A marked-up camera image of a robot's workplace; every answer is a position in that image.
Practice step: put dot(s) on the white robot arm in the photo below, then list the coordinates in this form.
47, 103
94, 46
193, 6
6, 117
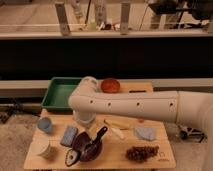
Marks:
191, 109

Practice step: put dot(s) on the light blue cup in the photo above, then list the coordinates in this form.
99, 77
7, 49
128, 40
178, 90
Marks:
45, 124

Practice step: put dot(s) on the light blue cloth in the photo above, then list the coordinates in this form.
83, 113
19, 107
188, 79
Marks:
145, 133

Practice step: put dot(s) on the dark brown bowl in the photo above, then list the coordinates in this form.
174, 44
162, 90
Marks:
89, 149

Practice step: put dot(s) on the black dish brush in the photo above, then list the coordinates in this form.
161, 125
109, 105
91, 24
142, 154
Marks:
73, 156

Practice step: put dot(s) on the wooden table board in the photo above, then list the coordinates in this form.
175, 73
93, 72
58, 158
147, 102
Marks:
145, 144

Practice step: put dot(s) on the green plastic tray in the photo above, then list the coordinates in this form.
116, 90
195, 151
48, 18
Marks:
58, 92

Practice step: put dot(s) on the black tripod stand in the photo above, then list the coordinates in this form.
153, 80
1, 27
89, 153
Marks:
187, 132

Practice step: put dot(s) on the bunch of dark grapes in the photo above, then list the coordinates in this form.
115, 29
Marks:
141, 154

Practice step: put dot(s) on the black rectangular block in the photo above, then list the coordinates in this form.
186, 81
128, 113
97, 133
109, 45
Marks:
137, 91

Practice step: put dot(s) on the red bowl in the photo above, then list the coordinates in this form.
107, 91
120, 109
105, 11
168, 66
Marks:
110, 85

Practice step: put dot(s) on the blue sponge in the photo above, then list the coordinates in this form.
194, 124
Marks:
69, 136

